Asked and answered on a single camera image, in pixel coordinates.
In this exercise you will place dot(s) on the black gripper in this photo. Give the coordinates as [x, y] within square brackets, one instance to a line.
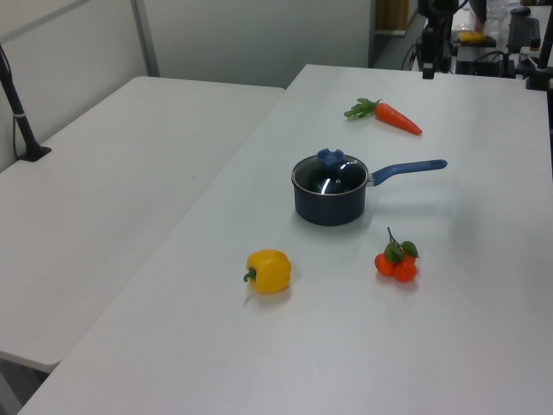
[434, 15]

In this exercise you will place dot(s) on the glass lid with blue knob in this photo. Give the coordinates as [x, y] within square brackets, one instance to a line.
[330, 175]

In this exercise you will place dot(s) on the yellow block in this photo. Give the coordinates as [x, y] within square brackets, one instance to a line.
[471, 37]

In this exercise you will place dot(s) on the black equipment box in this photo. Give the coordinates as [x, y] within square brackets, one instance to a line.
[484, 65]

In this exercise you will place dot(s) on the wooden panel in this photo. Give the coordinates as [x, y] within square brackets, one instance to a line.
[391, 15]

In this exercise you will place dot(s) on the orange toy carrot with leaves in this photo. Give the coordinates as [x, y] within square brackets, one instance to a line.
[395, 119]

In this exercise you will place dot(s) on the orange toy tomato cluster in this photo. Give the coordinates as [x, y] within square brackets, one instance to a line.
[397, 266]

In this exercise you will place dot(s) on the yellow toy bell pepper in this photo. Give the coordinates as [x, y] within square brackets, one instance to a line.
[270, 272]

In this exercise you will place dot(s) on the black pole stand with base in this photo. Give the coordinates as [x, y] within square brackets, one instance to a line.
[21, 125]

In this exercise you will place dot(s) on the black camera stand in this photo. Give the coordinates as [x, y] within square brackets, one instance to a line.
[540, 73]

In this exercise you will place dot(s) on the grey partition post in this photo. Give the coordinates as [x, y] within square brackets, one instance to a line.
[147, 39]

